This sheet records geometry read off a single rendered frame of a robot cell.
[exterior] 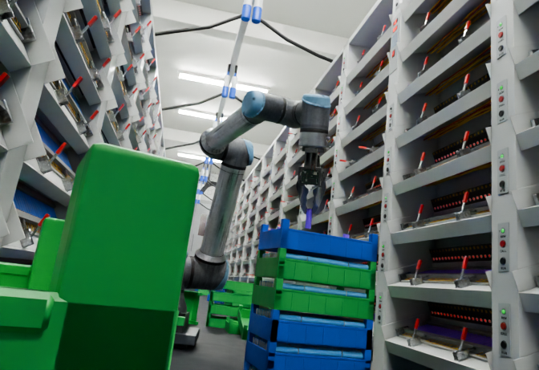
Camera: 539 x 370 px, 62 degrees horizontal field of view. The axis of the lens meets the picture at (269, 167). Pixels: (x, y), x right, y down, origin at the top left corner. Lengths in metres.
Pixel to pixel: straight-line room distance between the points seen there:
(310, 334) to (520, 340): 0.50
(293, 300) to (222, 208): 0.90
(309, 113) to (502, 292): 0.71
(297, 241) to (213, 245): 0.91
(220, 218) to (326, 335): 0.95
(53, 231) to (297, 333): 1.06
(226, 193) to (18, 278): 1.80
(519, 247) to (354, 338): 0.48
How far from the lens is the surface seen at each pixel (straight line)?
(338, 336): 1.32
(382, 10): 2.62
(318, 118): 1.41
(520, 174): 1.32
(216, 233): 2.10
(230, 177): 2.03
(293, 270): 1.25
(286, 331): 1.26
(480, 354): 1.50
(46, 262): 0.26
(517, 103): 1.38
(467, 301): 1.44
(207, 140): 1.90
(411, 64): 2.14
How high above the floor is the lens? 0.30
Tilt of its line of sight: 14 degrees up
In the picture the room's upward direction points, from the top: 7 degrees clockwise
